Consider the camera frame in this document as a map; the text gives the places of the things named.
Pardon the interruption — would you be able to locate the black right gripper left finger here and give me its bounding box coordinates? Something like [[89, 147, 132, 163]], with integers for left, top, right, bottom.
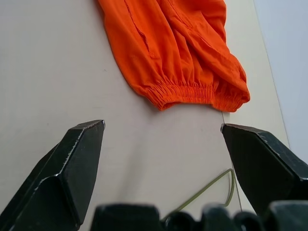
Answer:
[[0, 119, 106, 231]]

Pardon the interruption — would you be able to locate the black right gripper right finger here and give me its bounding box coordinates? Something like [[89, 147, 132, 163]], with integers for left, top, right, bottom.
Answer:
[[220, 123, 308, 215]]

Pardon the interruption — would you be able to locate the orange garment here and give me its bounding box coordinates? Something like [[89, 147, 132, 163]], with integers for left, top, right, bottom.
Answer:
[[96, 0, 251, 113]]

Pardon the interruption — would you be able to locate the green wire hanger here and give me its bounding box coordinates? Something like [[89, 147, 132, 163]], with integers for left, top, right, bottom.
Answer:
[[161, 168, 236, 221]]

